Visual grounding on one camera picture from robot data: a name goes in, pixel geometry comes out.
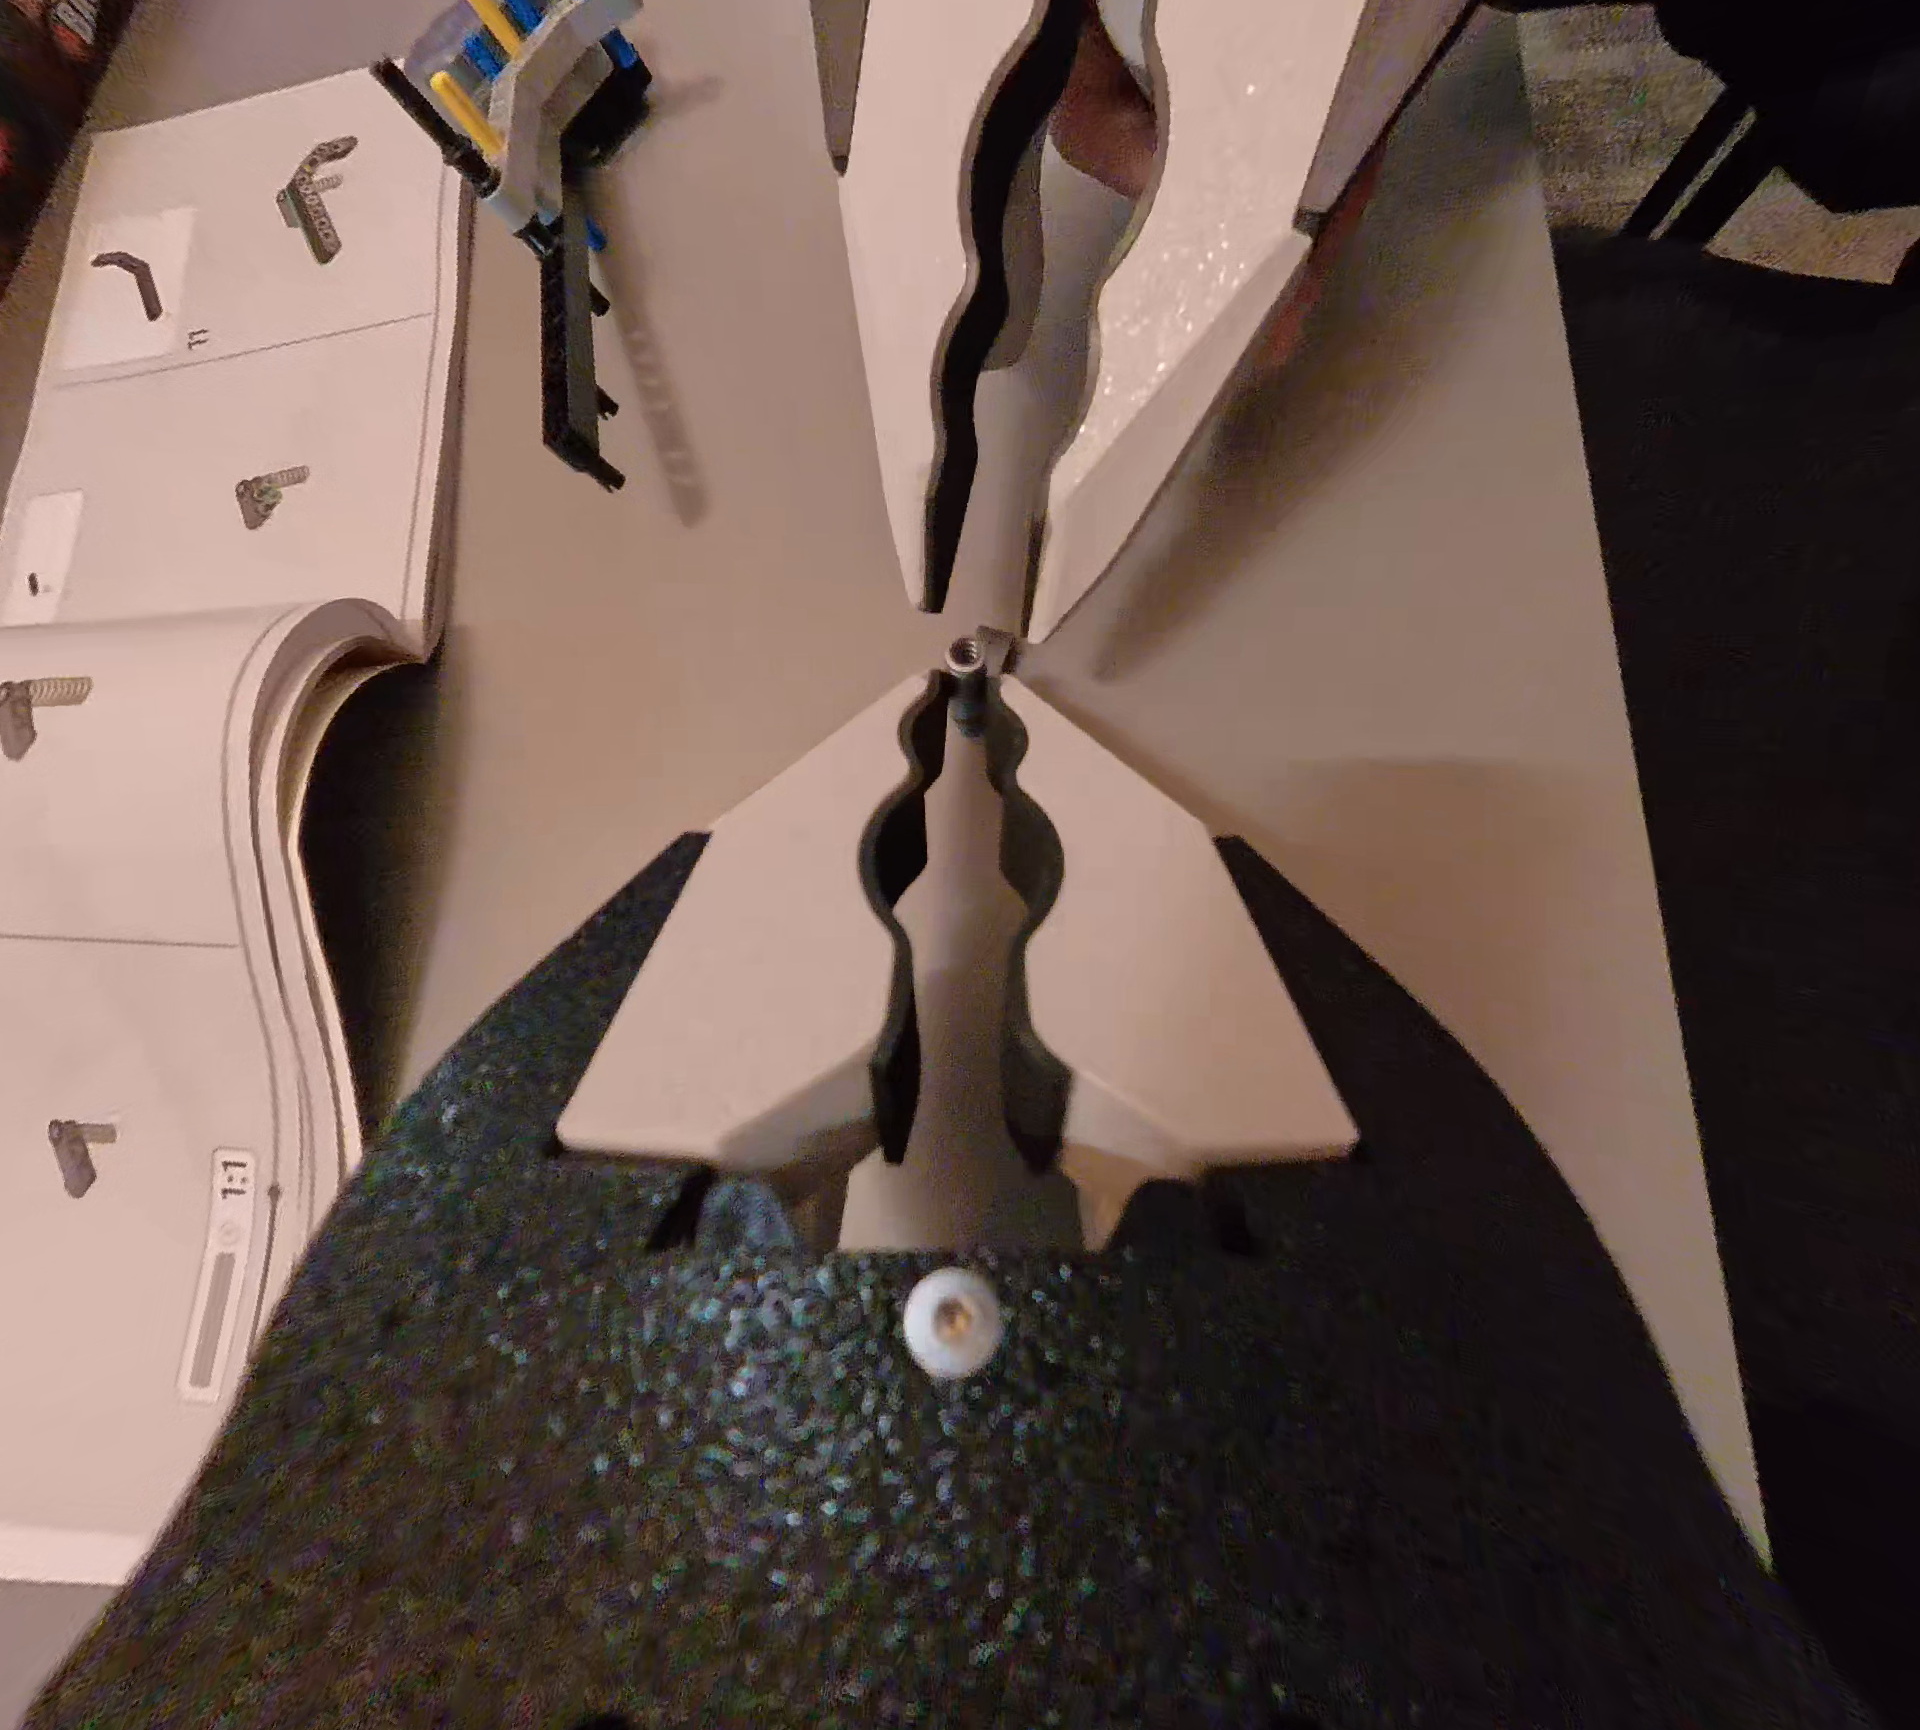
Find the grey toy brick assembly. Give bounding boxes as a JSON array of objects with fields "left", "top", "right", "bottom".
[{"left": 367, "top": 0, "right": 660, "bottom": 494}]

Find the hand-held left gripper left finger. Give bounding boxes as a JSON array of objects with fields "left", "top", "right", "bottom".
[{"left": 559, "top": 668, "right": 940, "bottom": 1246}]

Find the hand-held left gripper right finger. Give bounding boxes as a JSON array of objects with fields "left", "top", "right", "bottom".
[{"left": 988, "top": 672, "right": 1360, "bottom": 1250}]

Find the person's right hand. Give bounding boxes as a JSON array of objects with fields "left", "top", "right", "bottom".
[{"left": 1046, "top": 27, "right": 1167, "bottom": 205}]

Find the open instruction booklet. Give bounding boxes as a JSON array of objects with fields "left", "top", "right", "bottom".
[{"left": 0, "top": 67, "right": 480, "bottom": 1591}]

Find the toy truck box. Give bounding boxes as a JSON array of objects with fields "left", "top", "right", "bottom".
[{"left": 0, "top": 0, "right": 150, "bottom": 300}]

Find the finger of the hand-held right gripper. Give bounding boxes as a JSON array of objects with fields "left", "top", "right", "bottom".
[
  {"left": 836, "top": 0, "right": 1073, "bottom": 615},
  {"left": 1024, "top": 0, "right": 1430, "bottom": 646}
]

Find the toy spring shock absorber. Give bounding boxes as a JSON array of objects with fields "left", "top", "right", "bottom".
[{"left": 941, "top": 628, "right": 1000, "bottom": 745}]

